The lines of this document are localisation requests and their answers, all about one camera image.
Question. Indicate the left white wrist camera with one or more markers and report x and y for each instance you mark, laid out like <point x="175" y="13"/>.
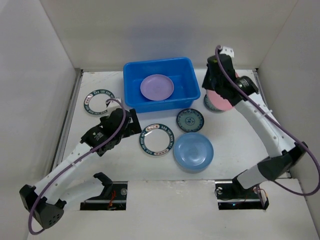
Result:
<point x="113" y="103"/>

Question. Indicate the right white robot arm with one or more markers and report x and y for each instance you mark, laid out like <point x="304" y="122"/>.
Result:
<point x="283" y="151"/>

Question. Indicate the light blue plastic plate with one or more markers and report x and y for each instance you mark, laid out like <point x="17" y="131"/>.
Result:
<point x="193" y="152"/>

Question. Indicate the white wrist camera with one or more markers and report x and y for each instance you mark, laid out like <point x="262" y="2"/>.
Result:
<point x="227" y="51"/>
<point x="113" y="103"/>

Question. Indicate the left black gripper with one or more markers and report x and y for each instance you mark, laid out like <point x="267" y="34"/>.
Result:
<point x="133" y="127"/>

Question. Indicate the purple plastic plate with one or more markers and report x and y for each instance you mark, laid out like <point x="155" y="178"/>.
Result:
<point x="157" y="87"/>

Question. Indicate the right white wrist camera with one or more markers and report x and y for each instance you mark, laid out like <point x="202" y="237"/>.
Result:
<point x="227" y="51"/>

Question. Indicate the teal patterned plate near bin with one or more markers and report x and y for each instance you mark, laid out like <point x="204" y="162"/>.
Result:
<point x="190" y="120"/>

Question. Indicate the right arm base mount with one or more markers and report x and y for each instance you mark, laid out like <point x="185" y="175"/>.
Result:
<point x="254" y="198"/>

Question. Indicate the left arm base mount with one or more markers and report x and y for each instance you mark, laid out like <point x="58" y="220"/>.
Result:
<point x="112" y="198"/>

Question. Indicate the white plate green lettered rim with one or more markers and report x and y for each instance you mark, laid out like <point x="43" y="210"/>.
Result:
<point x="156" y="139"/>

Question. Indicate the teal patterned plate far right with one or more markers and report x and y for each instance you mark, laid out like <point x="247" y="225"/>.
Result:
<point x="210" y="106"/>

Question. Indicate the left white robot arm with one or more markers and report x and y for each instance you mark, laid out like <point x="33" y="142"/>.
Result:
<point x="45" y="201"/>

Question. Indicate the pink plastic plate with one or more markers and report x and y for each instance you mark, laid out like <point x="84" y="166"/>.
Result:
<point x="218" y="102"/>

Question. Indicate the blue plastic bin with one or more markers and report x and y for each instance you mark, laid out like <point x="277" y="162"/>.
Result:
<point x="180" y="71"/>

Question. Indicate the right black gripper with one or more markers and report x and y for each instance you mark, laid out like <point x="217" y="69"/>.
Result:
<point x="211" y="81"/>

